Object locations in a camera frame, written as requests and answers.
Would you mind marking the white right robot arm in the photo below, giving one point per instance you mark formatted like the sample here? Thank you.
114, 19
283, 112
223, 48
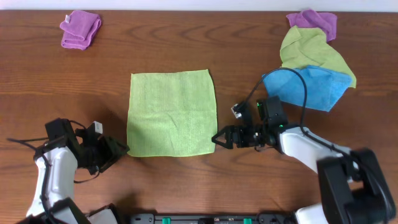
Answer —
352, 186

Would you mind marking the blue cloth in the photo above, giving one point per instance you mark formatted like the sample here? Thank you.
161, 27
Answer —
324, 87

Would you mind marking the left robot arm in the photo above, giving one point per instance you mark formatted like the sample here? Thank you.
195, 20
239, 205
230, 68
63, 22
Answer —
65, 150

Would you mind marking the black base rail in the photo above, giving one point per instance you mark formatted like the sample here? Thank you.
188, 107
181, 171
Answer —
261, 218

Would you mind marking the crumpled purple cloth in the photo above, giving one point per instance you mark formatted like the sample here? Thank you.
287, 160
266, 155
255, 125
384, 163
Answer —
309, 18

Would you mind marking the folded purple cloth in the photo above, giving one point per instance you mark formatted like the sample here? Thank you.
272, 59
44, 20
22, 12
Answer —
79, 29

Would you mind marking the olive green crumpled cloth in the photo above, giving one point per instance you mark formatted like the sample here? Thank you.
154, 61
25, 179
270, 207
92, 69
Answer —
307, 46

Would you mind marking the bright green cloth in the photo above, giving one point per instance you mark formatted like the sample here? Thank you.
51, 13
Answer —
171, 114

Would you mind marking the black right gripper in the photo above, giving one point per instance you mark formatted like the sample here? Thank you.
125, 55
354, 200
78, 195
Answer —
231, 131

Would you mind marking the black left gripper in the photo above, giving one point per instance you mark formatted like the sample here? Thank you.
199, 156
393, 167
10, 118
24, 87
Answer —
111, 151

